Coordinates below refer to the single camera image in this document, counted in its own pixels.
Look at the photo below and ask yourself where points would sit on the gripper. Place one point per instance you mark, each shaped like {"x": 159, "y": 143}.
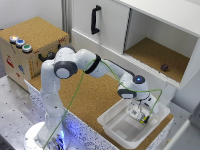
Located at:
{"x": 137, "y": 109}

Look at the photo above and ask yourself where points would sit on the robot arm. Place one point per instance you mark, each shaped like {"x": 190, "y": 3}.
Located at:
{"x": 51, "y": 86}

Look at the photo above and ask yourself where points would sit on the white plastic box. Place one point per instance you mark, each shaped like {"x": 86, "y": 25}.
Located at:
{"x": 116, "y": 128}

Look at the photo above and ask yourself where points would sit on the wooden drawer box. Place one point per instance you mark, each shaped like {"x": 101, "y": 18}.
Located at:
{"x": 36, "y": 31}

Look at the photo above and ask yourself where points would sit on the purple block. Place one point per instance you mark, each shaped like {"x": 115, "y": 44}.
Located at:
{"x": 164, "y": 67}

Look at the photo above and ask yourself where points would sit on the white sliding door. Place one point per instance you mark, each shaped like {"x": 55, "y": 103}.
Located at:
{"x": 111, "y": 23}

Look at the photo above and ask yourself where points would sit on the white cabinet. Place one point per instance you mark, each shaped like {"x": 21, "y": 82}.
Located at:
{"x": 156, "y": 13}

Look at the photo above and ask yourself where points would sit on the green button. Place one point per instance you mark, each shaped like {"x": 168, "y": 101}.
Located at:
{"x": 26, "y": 47}

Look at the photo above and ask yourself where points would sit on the blue button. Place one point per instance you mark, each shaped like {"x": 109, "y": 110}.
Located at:
{"x": 20, "y": 42}

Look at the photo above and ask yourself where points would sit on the red button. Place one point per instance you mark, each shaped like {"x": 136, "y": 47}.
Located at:
{"x": 13, "y": 39}

